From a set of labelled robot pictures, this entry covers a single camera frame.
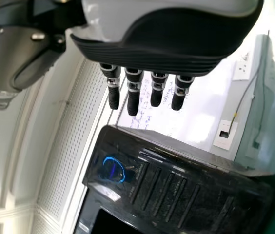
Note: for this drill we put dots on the white socket strip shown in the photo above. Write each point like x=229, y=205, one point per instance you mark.
x=242, y=67

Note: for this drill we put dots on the white wall socket plate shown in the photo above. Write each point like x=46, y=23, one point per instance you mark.
x=225, y=135

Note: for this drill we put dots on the black oven with glass door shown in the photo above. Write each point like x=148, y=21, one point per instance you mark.
x=188, y=195

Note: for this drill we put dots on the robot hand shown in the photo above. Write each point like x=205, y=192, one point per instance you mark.
x=176, y=36

